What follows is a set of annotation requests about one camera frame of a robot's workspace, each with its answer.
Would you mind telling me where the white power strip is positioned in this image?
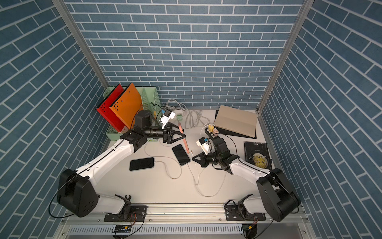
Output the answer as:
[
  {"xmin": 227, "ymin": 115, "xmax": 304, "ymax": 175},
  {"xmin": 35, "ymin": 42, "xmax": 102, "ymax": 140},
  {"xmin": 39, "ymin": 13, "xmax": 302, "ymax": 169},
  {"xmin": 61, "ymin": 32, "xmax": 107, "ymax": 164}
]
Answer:
[{"xmin": 168, "ymin": 109, "xmax": 184, "ymax": 118}]

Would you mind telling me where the red folder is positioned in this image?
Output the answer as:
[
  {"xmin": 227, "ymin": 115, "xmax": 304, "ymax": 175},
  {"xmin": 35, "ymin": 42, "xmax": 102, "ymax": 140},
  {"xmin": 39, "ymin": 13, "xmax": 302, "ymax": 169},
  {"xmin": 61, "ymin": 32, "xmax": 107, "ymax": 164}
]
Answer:
[{"xmin": 96, "ymin": 84, "xmax": 125, "ymax": 132}]

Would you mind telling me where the black book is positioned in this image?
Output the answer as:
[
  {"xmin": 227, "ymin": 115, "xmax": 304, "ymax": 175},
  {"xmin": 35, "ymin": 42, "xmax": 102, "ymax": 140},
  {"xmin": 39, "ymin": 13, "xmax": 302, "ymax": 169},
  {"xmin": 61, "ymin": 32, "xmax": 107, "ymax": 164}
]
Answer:
[{"xmin": 244, "ymin": 141, "xmax": 272, "ymax": 170}]

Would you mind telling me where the black power strip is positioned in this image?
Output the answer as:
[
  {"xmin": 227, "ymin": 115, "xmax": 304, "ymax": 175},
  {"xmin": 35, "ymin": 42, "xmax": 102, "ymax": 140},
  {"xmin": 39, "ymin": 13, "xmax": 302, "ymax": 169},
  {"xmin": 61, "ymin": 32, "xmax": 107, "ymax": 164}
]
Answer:
[{"xmin": 205, "ymin": 125, "xmax": 219, "ymax": 141}]

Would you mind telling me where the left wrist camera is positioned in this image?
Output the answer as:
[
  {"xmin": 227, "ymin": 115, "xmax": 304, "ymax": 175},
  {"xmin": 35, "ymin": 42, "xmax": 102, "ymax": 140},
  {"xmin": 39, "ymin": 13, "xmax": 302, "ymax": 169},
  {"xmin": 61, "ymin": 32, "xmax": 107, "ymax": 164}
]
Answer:
[{"xmin": 160, "ymin": 110, "xmax": 176, "ymax": 129}]

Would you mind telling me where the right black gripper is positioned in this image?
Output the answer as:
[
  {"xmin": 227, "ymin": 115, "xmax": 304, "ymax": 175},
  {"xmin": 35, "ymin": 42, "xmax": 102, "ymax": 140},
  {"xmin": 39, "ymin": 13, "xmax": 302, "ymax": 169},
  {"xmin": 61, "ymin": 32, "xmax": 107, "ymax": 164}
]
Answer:
[{"xmin": 192, "ymin": 151, "xmax": 222, "ymax": 167}]

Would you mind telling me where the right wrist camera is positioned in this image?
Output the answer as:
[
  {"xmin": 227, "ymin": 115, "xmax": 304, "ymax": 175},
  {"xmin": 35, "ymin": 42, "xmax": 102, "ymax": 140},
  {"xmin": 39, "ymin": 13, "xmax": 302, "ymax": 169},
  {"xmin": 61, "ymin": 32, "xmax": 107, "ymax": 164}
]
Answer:
[{"xmin": 196, "ymin": 137, "xmax": 211, "ymax": 155}]

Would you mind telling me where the orange folder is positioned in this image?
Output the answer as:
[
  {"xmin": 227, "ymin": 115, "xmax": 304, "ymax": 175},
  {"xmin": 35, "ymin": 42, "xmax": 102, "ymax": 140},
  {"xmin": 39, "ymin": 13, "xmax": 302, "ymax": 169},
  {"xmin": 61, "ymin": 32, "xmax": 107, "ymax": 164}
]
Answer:
[{"xmin": 109, "ymin": 83, "xmax": 143, "ymax": 129}]

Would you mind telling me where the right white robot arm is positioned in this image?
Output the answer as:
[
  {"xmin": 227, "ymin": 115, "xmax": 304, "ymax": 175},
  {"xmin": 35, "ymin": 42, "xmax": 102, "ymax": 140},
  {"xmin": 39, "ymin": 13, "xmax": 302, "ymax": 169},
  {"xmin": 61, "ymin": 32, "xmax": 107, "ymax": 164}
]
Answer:
[{"xmin": 192, "ymin": 134, "xmax": 301, "ymax": 222}]

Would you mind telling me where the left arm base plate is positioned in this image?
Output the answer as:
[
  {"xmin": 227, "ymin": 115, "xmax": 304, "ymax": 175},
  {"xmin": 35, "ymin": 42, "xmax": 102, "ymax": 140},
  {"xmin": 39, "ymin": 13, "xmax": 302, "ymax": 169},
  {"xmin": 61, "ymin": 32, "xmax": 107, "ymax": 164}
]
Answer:
[{"xmin": 103, "ymin": 205, "xmax": 148, "ymax": 223}]

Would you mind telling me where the phone with green case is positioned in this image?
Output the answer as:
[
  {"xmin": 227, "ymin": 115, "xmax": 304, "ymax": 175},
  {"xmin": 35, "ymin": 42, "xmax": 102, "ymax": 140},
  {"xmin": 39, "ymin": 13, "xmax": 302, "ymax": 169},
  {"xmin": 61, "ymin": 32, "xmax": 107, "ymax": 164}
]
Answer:
[{"xmin": 172, "ymin": 144, "xmax": 191, "ymax": 166}]

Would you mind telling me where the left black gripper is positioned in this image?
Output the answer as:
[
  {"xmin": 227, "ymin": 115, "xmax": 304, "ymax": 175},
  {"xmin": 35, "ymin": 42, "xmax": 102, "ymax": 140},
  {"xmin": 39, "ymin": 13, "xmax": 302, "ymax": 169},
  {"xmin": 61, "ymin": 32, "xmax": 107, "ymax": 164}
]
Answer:
[{"xmin": 143, "ymin": 122, "xmax": 184, "ymax": 145}]

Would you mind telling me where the white cable of pink phone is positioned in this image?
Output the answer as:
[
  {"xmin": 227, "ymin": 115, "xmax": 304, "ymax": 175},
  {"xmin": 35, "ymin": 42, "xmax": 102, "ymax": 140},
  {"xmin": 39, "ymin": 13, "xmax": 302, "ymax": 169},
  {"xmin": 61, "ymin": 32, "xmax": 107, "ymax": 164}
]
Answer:
[{"xmin": 187, "ymin": 150, "xmax": 228, "ymax": 198}]

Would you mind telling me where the green file organizer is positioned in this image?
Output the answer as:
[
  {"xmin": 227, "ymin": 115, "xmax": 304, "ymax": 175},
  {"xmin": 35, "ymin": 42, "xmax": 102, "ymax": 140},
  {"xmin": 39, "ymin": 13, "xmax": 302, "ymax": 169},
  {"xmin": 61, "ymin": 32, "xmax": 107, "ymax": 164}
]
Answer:
[{"xmin": 104, "ymin": 86, "xmax": 162, "ymax": 141}]

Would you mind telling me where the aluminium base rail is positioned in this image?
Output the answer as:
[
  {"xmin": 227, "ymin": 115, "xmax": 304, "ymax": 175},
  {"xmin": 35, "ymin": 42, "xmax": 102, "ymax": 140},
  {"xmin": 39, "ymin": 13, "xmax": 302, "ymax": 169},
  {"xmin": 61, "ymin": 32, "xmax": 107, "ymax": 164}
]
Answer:
[{"xmin": 61, "ymin": 202, "xmax": 308, "ymax": 225}]

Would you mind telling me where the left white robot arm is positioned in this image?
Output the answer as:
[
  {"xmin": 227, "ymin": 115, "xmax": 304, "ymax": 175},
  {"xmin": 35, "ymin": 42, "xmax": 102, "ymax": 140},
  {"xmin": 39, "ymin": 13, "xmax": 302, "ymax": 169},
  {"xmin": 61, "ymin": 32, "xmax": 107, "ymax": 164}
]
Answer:
[{"xmin": 54, "ymin": 110, "xmax": 186, "ymax": 221}]

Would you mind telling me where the coiled grey cable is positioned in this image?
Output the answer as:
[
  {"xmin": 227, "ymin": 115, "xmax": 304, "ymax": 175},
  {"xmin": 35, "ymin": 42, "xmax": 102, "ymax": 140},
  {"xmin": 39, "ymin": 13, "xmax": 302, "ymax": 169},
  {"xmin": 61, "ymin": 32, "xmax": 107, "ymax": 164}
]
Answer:
[{"xmin": 184, "ymin": 109, "xmax": 211, "ymax": 129}]

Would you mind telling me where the white cable of left phone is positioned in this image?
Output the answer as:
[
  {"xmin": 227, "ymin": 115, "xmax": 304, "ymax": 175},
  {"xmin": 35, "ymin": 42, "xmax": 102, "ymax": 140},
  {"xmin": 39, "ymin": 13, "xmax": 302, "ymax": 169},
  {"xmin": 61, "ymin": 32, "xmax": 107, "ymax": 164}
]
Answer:
[{"xmin": 154, "ymin": 160, "xmax": 183, "ymax": 180}]

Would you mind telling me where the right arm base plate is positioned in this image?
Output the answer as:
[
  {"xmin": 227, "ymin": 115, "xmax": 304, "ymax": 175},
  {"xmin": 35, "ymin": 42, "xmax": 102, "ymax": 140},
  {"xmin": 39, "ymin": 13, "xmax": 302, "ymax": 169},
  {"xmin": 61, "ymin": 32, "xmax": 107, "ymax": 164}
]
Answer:
[{"xmin": 224, "ymin": 204, "xmax": 266, "ymax": 222}]

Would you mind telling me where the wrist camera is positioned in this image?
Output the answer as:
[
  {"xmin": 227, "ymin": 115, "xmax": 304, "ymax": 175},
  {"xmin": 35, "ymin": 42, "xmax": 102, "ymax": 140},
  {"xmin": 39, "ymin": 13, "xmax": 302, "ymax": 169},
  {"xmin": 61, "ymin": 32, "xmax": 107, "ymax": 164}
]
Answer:
[
  {"xmin": 160, "ymin": 110, "xmax": 176, "ymax": 129},
  {"xmin": 196, "ymin": 137, "xmax": 211, "ymax": 155}
]

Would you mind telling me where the beige notebook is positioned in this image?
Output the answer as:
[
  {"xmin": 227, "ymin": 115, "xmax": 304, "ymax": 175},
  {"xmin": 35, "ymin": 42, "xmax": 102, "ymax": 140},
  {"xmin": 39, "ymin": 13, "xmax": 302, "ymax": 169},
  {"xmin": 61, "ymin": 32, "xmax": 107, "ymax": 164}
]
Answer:
[{"xmin": 214, "ymin": 105, "xmax": 258, "ymax": 138}]

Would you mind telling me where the phone lying left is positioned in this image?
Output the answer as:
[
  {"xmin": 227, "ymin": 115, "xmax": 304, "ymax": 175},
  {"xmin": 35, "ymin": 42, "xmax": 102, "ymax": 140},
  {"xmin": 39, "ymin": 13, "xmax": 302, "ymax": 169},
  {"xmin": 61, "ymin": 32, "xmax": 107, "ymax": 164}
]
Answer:
[{"xmin": 129, "ymin": 157, "xmax": 155, "ymax": 171}]

